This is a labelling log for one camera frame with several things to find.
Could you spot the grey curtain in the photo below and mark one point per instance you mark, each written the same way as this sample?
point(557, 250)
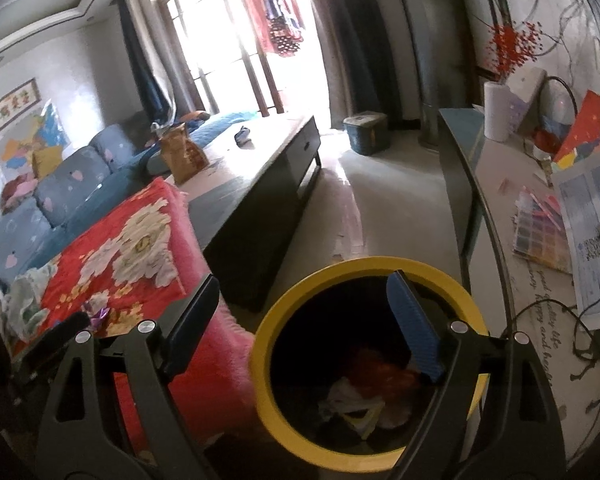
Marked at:
point(355, 45)

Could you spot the colourful country map poster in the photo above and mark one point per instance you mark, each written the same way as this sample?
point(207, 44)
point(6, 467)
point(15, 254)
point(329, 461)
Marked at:
point(30, 135)

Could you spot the red berry branches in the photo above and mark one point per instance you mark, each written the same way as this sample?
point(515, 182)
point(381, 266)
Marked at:
point(512, 50)

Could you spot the white plastic bag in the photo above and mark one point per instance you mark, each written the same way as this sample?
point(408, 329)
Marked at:
point(345, 402)

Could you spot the glass balcony door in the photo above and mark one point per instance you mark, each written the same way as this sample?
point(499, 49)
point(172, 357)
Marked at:
point(215, 35)

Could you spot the yellow trash bin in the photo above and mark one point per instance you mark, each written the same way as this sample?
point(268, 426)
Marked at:
point(280, 320)

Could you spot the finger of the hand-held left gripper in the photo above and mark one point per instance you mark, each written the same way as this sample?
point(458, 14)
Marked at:
point(55, 342)

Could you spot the teal storage box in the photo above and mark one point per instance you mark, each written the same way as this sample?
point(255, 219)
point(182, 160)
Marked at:
point(367, 132)

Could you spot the orange mesh bag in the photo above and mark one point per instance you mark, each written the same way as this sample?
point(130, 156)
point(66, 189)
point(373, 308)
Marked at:
point(380, 372)

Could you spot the printed paper sheet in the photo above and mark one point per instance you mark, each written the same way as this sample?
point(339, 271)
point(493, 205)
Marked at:
point(585, 200)

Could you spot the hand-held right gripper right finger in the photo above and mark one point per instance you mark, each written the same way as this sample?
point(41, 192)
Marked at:
point(415, 330)

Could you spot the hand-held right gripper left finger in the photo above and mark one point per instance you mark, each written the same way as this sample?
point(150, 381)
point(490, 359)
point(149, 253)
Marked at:
point(190, 325)

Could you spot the pale green crumpled cloth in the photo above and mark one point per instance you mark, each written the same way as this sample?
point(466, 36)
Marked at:
point(27, 300)

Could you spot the blue floral sofa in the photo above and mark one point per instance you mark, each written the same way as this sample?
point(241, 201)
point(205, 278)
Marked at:
point(70, 185)

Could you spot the framed paper-cut picture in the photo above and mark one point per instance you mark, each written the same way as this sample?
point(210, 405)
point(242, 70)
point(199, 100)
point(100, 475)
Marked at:
point(10, 107)

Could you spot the grey console table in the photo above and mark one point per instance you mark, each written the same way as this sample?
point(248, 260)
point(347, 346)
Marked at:
point(520, 310)

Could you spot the grey standing air conditioner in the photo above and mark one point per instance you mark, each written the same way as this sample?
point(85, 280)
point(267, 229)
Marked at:
point(427, 60)

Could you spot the purple candy wrapper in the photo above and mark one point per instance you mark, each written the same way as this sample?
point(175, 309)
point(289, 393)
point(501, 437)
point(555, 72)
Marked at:
point(96, 316)

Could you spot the colour swatch card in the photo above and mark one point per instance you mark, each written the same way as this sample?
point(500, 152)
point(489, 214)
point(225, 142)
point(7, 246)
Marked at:
point(540, 235)

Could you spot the red floral blanket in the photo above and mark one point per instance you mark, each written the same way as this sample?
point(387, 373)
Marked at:
point(130, 240)

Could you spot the yellow pillow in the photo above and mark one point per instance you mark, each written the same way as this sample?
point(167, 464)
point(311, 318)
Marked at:
point(45, 162)

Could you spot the hanging laundry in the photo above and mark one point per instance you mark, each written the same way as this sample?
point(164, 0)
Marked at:
point(275, 15)

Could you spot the red picture book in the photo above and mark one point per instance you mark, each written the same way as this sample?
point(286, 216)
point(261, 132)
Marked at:
point(590, 125)

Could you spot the brown paper bag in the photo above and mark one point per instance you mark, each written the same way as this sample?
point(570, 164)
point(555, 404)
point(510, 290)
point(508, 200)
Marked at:
point(182, 155)

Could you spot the dark blue curtain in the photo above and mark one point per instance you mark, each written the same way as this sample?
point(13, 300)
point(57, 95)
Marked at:
point(145, 60)

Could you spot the pile of pink clothes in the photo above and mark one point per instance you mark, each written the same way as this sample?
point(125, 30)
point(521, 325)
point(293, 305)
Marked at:
point(17, 190)

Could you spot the dark wooden coffee table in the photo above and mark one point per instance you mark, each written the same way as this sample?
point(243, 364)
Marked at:
point(260, 185)

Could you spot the white paper towel roll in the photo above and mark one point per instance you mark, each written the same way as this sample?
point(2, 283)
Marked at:
point(497, 112)

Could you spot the white box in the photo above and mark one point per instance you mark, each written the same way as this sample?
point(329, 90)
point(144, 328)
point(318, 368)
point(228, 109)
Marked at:
point(527, 95)

